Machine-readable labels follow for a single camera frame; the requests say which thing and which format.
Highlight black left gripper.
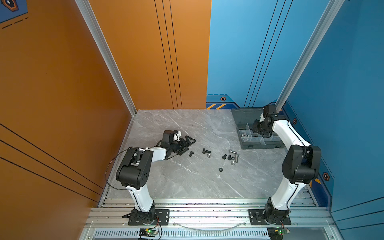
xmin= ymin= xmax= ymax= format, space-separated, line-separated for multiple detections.
xmin=169 ymin=136 xmax=196 ymax=156

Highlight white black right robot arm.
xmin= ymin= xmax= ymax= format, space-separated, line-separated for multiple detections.
xmin=253 ymin=104 xmax=321 ymax=225

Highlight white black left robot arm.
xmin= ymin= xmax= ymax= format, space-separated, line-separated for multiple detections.
xmin=116 ymin=130 xmax=196 ymax=226

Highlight grey compartment organizer box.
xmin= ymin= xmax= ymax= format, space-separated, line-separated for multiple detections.
xmin=230 ymin=107 xmax=288 ymax=150

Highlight left green circuit board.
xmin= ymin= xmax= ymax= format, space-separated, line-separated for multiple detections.
xmin=139 ymin=229 xmax=159 ymax=239

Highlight green circuit board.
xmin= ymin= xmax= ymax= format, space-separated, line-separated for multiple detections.
xmin=267 ymin=228 xmax=291 ymax=240
xmin=139 ymin=229 xmax=159 ymax=239

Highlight right green circuit board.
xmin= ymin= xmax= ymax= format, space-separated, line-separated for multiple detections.
xmin=267 ymin=228 xmax=291 ymax=240

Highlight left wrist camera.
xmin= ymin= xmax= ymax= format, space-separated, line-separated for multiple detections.
xmin=174 ymin=130 xmax=182 ymax=142

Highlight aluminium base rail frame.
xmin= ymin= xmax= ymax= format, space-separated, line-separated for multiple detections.
xmin=80 ymin=191 xmax=342 ymax=240

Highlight aluminium right corner post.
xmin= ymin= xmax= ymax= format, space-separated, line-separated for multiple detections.
xmin=275 ymin=0 xmax=345 ymax=112

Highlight aluminium corner post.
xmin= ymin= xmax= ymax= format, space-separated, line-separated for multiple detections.
xmin=75 ymin=0 xmax=137 ymax=117
xmin=275 ymin=0 xmax=345 ymax=112

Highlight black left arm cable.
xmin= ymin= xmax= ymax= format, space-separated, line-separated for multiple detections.
xmin=104 ymin=146 xmax=145 ymax=191

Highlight aluminium left corner post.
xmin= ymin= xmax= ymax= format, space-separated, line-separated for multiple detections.
xmin=75 ymin=0 xmax=137 ymax=117

